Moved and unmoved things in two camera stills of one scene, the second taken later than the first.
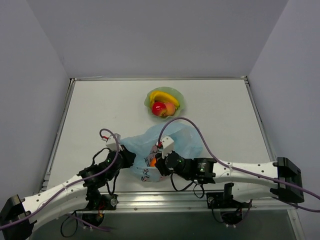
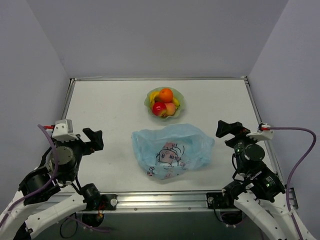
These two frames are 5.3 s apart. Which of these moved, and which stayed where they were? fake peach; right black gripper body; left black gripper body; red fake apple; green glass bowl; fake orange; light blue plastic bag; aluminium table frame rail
Moved: right black gripper body; light blue plastic bag; left black gripper body; fake orange
Stayed: green glass bowl; aluminium table frame rail; red fake apple; fake peach
